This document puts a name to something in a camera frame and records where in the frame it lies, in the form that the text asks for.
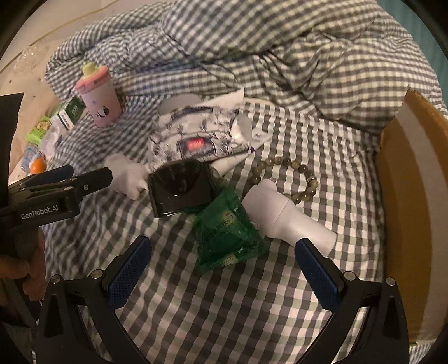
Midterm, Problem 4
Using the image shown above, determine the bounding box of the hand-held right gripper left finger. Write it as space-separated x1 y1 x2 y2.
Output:
35 235 153 364

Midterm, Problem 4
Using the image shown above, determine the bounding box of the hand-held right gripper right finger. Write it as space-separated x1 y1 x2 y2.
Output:
294 237 410 364

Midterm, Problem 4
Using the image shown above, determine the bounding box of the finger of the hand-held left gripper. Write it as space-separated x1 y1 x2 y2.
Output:
19 167 113 202
12 165 75 190

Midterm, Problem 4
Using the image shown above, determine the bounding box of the white plush toy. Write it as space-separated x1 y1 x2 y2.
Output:
104 153 151 201

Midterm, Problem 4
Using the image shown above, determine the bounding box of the white plastic bottle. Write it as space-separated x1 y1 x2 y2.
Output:
241 178 337 258

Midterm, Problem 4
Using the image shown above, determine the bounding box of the green transparent packet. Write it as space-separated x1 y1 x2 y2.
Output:
185 175 263 275

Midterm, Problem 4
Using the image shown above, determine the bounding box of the black and white tissue pack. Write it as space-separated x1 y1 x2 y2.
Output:
147 96 253 172

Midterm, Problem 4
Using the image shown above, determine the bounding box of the cardboard box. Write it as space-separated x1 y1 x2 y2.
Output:
376 89 448 347

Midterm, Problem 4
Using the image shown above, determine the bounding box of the person's left hand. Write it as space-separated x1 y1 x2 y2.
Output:
0 228 48 306

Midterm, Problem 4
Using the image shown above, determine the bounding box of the blue and white packet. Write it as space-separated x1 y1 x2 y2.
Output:
21 147 41 172

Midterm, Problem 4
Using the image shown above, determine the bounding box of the clear plastic bag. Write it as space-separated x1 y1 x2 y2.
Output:
40 128 65 155

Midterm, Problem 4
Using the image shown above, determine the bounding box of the green snack packet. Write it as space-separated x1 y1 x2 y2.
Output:
26 117 53 142

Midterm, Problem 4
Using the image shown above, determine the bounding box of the green and white medicine box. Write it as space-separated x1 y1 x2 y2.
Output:
56 96 86 132

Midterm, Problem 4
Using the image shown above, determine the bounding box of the pink plush toy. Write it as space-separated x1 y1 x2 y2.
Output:
75 62 121 127

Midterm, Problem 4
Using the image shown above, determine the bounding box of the grey checked bed sheet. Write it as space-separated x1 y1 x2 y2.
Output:
31 94 389 364

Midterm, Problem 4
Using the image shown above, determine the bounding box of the grey checked duvet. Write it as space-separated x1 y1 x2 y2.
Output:
45 0 445 134

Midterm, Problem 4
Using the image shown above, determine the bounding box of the green bead bracelet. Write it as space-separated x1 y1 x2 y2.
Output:
252 156 318 205

